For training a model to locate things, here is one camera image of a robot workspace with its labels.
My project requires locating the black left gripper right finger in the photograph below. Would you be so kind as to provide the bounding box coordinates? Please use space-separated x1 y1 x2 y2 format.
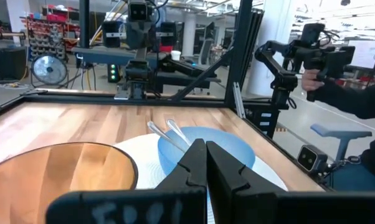
206 141 375 224

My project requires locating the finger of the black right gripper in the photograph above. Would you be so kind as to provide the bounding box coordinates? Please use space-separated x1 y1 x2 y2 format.
140 22 154 49
126 22 141 49

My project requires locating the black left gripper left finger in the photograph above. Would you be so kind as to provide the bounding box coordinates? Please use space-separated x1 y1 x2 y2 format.
45 138 207 224

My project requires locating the light blue bowl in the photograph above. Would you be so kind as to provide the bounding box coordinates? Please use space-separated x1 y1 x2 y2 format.
156 125 257 177

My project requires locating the silver spoon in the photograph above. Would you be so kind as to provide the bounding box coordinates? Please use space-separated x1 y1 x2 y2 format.
165 118 194 147

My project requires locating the silver fork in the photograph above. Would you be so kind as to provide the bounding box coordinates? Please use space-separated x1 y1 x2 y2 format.
146 120 189 154

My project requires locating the amber faceted plastic tumbler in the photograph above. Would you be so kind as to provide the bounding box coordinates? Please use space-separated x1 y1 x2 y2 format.
0 141 140 224

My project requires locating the person's forearm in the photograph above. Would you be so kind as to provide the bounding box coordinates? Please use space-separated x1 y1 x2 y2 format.
313 78 375 121

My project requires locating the grey cart table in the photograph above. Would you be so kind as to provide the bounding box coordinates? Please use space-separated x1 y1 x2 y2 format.
71 45 173 68

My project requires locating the white paper cup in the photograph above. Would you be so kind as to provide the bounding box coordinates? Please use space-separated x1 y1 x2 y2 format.
169 49 183 62

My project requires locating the box with green lights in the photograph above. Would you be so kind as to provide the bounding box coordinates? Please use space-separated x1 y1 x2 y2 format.
107 63 121 84

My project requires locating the white round woven placemat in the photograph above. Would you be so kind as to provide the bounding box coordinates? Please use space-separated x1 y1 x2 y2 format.
112 133 289 224

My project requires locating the shelf with red bins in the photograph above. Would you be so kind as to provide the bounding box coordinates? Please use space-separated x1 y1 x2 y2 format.
20 4 81 60

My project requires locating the round floor fan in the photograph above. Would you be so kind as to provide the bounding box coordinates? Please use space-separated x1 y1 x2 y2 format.
31 54 69 86

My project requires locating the black equipment box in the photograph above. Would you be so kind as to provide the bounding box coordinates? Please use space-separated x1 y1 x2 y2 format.
0 46 28 82

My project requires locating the blue office chair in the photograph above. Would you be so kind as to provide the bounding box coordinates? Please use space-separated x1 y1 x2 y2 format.
310 122 375 192

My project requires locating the person's hand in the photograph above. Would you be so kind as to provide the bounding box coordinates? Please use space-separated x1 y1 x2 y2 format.
300 68 326 92

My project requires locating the lit computer monitor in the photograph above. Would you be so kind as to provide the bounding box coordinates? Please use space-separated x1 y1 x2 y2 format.
345 38 375 72

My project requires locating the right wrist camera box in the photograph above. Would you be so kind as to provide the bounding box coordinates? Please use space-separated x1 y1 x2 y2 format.
126 0 151 22

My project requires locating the black aluminium table frame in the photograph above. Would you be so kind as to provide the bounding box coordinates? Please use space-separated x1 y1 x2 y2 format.
0 0 335 191

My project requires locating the table-level camera box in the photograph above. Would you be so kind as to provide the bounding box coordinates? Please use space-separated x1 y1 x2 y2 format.
297 144 330 174

